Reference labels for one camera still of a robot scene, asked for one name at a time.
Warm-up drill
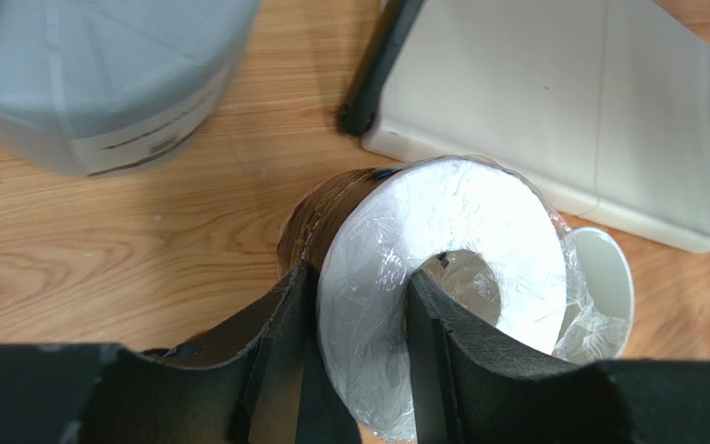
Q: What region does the grey-wrapped paper roll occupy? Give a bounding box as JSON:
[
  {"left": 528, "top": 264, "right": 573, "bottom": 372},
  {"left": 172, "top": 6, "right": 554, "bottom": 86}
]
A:
[{"left": 0, "top": 1, "right": 260, "bottom": 177}]

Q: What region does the beige checkered three-tier shelf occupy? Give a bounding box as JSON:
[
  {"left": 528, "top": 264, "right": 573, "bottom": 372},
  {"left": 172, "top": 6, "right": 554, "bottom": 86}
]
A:
[{"left": 337, "top": 1, "right": 710, "bottom": 253}]

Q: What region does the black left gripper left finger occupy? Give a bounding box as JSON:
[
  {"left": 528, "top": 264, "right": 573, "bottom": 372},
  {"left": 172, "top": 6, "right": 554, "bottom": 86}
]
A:
[{"left": 0, "top": 263, "right": 361, "bottom": 443}]

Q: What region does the orange ceramic mug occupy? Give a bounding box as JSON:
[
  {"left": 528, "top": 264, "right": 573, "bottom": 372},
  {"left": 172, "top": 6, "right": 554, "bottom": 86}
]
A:
[{"left": 552, "top": 227, "right": 635, "bottom": 364}]

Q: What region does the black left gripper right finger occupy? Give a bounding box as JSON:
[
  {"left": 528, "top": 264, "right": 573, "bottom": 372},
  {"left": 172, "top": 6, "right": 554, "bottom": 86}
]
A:
[{"left": 407, "top": 271, "right": 710, "bottom": 443}]

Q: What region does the black-wrapped paper roll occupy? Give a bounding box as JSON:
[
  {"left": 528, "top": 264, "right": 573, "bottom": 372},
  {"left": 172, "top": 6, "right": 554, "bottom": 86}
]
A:
[{"left": 277, "top": 156, "right": 587, "bottom": 442}]

